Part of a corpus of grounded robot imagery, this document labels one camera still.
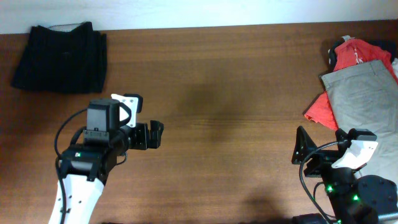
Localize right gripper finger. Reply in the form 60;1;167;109
291;126;317;165
335;128;351;151

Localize black shorts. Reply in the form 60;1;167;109
11;22;108;94

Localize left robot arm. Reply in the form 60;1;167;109
49;120;164;223

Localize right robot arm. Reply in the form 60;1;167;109
291;126;397;224

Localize grey khaki shorts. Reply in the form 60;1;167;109
321;60;397;183

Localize red shirt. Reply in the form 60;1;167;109
304;36;397;131

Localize white garment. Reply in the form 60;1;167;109
392;58;398;78

